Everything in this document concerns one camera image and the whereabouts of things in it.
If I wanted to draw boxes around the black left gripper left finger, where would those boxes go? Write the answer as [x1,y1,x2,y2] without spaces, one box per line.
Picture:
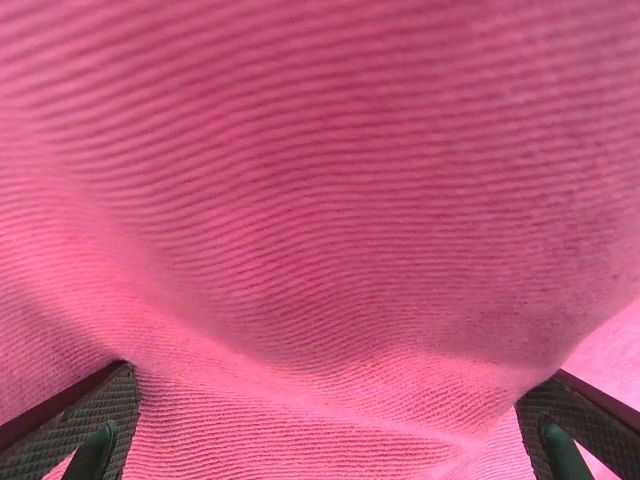
[0,359,142,480]

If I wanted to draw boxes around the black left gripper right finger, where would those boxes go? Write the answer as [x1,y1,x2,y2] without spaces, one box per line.
[514,368,640,480]

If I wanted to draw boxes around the pink long pants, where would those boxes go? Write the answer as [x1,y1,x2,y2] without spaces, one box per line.
[0,0,640,480]

